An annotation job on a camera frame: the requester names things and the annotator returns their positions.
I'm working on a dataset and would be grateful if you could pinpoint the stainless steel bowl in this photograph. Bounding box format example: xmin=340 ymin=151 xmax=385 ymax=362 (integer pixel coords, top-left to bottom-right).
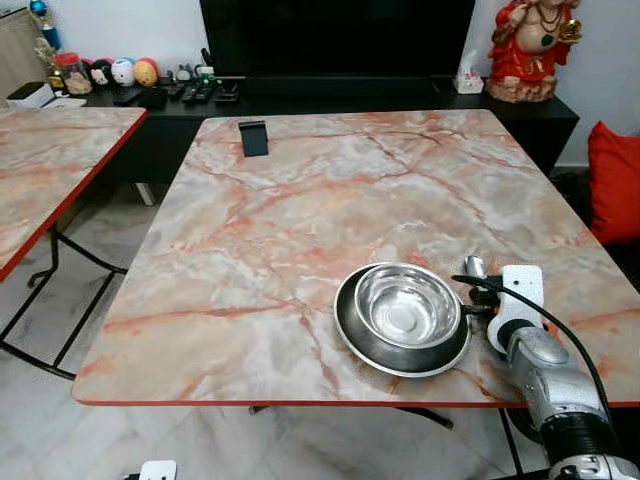
xmin=355 ymin=264 xmax=463 ymax=348

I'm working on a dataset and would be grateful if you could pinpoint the stainless steel plate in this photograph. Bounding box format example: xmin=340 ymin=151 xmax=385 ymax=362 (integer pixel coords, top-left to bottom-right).
xmin=333 ymin=262 xmax=472 ymax=378

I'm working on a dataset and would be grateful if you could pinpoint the red cushion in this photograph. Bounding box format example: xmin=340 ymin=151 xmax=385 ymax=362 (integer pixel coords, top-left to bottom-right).
xmin=587 ymin=121 xmax=640 ymax=247

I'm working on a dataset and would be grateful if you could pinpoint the marble pattern folding table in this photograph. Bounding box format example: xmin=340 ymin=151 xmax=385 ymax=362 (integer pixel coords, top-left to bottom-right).
xmin=0 ymin=105 xmax=149 ymax=381
xmin=72 ymin=108 xmax=640 ymax=476

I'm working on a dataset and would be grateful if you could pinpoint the white tissue box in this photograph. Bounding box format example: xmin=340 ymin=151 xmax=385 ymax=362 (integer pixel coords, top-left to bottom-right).
xmin=455 ymin=50 xmax=486 ymax=95

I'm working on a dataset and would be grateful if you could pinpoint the red laughing Buddha statue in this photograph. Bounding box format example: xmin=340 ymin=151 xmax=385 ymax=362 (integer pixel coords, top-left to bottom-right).
xmin=487 ymin=0 xmax=583 ymax=104

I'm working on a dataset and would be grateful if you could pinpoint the black phone stand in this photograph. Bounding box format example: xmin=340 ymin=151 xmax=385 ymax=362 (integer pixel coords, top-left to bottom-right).
xmin=239 ymin=120 xmax=271 ymax=158

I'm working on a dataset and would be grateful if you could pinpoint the black television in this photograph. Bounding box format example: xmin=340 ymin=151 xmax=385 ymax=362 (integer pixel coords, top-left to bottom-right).
xmin=199 ymin=0 xmax=477 ymax=79

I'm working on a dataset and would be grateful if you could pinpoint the black remote control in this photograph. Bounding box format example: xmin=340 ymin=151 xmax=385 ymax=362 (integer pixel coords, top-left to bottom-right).
xmin=180 ymin=78 xmax=241 ymax=104

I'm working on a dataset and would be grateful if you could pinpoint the green black mug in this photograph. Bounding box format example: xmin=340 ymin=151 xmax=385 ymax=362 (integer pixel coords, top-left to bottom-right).
xmin=195 ymin=48 xmax=216 ymax=81

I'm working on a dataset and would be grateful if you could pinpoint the yellow round figurine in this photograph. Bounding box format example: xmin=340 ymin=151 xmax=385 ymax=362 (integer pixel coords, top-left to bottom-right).
xmin=134 ymin=57 xmax=160 ymax=88

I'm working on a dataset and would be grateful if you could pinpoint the white round figurine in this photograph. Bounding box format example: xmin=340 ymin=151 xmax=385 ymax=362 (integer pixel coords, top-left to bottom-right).
xmin=111 ymin=57 xmax=136 ymax=87

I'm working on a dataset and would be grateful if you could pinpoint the dark round figurine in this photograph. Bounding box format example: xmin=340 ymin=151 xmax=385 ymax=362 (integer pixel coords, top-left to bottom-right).
xmin=90 ymin=58 xmax=113 ymax=87

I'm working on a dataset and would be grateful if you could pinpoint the red lid glass jar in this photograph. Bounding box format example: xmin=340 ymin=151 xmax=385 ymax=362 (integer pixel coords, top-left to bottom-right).
xmin=54 ymin=52 xmax=93 ymax=96

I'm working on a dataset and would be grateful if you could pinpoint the small white box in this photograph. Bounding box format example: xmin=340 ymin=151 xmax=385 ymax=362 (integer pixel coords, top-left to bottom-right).
xmin=6 ymin=82 xmax=56 ymax=109

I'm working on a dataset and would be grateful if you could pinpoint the gold trophy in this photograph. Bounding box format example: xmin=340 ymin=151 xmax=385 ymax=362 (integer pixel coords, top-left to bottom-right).
xmin=30 ymin=0 xmax=63 ymax=89

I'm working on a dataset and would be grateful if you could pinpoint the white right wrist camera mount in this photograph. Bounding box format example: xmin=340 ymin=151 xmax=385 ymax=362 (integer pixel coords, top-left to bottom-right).
xmin=487 ymin=264 xmax=546 ymax=353

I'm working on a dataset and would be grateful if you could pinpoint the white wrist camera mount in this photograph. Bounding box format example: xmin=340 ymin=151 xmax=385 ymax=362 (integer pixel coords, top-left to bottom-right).
xmin=138 ymin=460 xmax=178 ymax=480
xmin=487 ymin=264 xmax=546 ymax=353

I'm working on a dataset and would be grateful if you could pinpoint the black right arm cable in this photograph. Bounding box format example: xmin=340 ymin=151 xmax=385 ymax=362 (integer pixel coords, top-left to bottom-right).
xmin=452 ymin=275 xmax=619 ymax=441

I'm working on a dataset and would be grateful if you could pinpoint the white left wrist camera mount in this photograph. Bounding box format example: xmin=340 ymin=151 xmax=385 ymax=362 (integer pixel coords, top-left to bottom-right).
xmin=138 ymin=460 xmax=178 ymax=480

